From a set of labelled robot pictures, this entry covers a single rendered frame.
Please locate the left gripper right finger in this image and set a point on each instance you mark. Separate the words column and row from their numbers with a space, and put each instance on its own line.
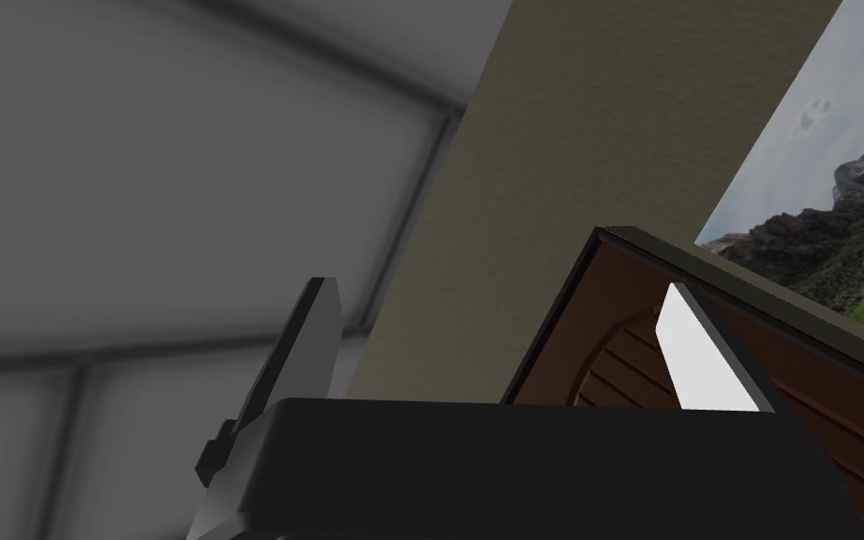
column 706, row 367

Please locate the mountain landscape picture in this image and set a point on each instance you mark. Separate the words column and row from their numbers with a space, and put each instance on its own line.
column 844, row 172

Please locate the brown wooden door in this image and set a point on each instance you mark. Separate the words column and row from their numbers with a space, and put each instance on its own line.
column 837, row 420

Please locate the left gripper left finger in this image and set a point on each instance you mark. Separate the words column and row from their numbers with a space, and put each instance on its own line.
column 304, row 352

